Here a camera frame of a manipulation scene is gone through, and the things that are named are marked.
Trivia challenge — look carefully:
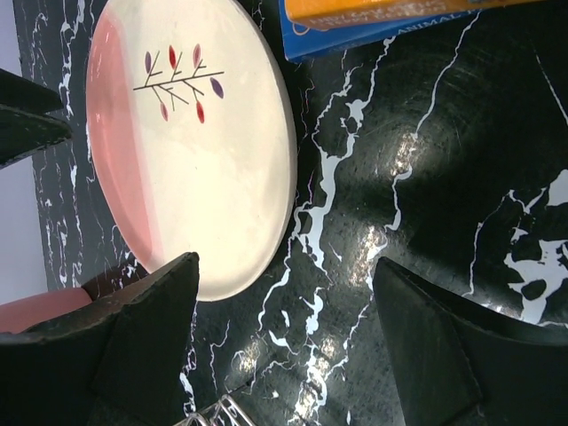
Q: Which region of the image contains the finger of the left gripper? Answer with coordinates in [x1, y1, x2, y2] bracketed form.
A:
[0, 69, 63, 111]
[1, 106, 72, 167]

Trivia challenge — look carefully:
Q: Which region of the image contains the steel wire dish rack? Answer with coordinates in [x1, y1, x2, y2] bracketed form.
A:
[176, 394, 256, 426]

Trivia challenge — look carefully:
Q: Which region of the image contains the pink plastic cup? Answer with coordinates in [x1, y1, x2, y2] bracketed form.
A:
[0, 288, 92, 334]

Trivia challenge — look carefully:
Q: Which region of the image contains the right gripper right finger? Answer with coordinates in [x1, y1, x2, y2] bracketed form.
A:
[373, 257, 567, 425]

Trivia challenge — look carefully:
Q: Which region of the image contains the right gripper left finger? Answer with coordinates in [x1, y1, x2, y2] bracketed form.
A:
[1, 253, 200, 425]

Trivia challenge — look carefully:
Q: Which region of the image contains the blue book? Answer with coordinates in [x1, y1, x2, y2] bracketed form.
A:
[280, 4, 480, 63]

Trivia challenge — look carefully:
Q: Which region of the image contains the pink cream floral plate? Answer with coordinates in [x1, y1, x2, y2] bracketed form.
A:
[86, 1, 297, 302]

